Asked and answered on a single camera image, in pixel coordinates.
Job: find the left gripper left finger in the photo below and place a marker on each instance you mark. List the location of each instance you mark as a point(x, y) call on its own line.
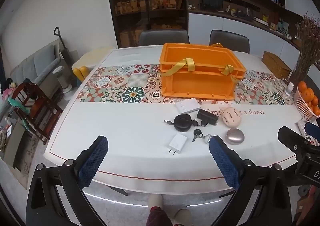
point(44, 205)

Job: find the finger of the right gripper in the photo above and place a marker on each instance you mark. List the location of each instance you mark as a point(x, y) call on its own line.
point(292, 140)
point(312, 130)

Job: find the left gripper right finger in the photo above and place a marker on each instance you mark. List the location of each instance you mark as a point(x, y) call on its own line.
point(272, 206)

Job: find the silver oval metal case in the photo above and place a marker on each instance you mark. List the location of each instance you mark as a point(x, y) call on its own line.
point(235, 136)

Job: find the pink deer round gadget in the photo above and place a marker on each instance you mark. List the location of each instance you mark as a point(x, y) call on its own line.
point(231, 117)

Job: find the black key with figure keychain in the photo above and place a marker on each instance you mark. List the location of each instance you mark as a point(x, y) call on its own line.
point(197, 133)

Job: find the black clip-on device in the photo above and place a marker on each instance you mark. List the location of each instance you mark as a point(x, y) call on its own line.
point(207, 118)

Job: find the white USB wall charger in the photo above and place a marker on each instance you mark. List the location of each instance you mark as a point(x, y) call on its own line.
point(177, 144)

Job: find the black retractable cable reel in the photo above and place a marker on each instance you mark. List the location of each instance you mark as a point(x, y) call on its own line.
point(182, 122)

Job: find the white USB hub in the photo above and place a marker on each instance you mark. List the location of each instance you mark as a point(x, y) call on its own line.
point(187, 106)

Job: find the pink basket of oranges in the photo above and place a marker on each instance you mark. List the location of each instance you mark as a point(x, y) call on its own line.
point(306, 102)

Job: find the small white cup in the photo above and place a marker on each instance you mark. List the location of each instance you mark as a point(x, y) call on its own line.
point(289, 88)

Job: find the woven wicker tissue box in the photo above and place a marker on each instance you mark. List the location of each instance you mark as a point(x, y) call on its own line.
point(278, 68)

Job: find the red wooden child chair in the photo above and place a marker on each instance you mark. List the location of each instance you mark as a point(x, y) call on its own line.
point(38, 113)

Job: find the dried flower bouquet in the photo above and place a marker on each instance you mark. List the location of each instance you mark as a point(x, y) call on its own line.
point(309, 50)

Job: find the orange plastic storage crate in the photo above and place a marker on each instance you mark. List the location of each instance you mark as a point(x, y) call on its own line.
point(198, 71)

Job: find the right grey dining chair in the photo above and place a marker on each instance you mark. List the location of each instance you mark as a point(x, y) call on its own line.
point(230, 40)

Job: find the grey dining chair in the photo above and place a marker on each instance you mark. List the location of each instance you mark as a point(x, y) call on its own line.
point(230, 40)
point(162, 36)

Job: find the upright vacuum cleaner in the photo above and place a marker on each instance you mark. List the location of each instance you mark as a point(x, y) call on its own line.
point(66, 55)

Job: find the patterned tile table runner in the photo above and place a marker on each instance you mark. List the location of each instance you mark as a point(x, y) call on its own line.
point(142, 84)

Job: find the grey sofa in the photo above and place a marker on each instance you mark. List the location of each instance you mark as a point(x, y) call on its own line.
point(38, 65)

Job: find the yellow cream baby chair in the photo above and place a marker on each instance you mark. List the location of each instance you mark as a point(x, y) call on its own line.
point(88, 61)

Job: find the left grey dining chair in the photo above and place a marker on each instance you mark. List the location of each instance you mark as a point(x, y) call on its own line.
point(162, 36)

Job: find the dark wooden shelf cabinet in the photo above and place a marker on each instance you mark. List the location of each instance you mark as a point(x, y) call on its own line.
point(275, 21)

